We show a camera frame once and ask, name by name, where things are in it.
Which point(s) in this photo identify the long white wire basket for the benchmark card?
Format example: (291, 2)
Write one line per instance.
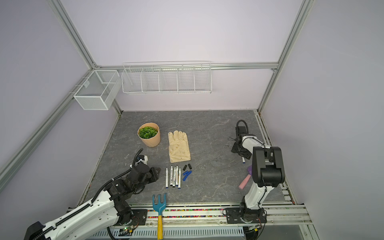
(167, 77)

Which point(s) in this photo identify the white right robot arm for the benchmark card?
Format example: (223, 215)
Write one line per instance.
(267, 168)

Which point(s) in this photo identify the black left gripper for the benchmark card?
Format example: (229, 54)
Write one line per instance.
(153, 173)

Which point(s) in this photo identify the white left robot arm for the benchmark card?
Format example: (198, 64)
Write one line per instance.
(108, 207)

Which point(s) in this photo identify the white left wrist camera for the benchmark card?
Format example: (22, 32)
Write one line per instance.
(141, 159)

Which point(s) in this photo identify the beige work glove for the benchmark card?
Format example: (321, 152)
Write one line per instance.
(179, 150)

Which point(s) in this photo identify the teal yellow garden fork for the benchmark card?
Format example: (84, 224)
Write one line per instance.
(159, 207)

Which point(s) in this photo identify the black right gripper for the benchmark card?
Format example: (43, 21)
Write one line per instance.
(235, 149)

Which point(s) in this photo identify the small white mesh basket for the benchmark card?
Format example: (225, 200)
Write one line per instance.
(99, 90)

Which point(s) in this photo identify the aluminium cage frame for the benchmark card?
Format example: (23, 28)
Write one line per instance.
(10, 169)

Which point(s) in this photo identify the tan pot with green plant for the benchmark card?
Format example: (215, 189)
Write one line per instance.
(150, 134)

